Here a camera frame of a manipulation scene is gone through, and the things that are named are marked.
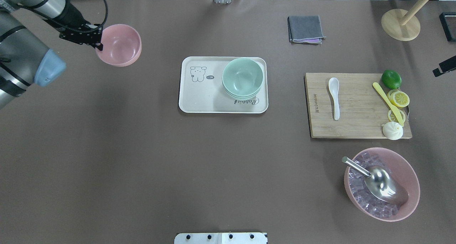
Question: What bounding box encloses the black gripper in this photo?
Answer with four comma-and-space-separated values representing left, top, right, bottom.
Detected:
45, 2, 104, 51

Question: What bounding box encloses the small pink bowl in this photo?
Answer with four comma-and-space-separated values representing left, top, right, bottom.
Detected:
95, 24, 142, 67

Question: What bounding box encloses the white ceramic spoon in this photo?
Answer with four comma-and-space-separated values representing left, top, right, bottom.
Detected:
328, 77, 340, 120

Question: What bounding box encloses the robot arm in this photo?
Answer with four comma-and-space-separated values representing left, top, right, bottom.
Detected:
0, 0, 104, 108

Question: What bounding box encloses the large pink bowl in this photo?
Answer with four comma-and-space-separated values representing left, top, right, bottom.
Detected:
344, 147, 420, 222

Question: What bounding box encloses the top green bowl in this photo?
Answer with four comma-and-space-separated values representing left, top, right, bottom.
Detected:
222, 58, 264, 97

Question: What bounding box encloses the black object table edge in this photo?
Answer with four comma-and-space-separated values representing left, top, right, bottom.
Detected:
439, 12, 456, 42

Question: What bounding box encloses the green lime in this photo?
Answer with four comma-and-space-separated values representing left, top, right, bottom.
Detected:
381, 70, 402, 89

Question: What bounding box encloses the upper lemon slice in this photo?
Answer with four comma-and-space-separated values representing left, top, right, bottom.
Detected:
387, 89, 410, 108

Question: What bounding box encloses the lemon slice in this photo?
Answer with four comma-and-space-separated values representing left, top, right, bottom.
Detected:
387, 89, 410, 108
387, 110, 407, 123

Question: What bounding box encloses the wooden cup tree stand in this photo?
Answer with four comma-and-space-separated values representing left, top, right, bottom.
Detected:
381, 0, 429, 41

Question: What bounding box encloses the yellow plastic knife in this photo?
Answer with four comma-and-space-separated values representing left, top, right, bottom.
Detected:
372, 82, 405, 126

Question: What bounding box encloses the lower lemon slice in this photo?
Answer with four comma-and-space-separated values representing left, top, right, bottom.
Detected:
387, 110, 407, 123

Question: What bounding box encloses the white steamed bun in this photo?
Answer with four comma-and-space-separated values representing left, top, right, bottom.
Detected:
382, 121, 404, 140

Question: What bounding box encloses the bamboo cutting board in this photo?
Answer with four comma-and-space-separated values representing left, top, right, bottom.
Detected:
304, 73, 413, 139

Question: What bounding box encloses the cream rabbit tray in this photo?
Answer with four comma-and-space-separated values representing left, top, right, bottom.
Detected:
178, 56, 269, 114

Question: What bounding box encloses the metal ice scoop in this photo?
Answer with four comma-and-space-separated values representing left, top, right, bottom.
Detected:
342, 156, 409, 206

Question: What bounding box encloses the grey folded cloth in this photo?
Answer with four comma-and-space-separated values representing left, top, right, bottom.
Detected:
287, 15, 326, 44

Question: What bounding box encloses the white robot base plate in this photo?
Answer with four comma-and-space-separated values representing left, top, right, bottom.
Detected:
174, 232, 268, 244

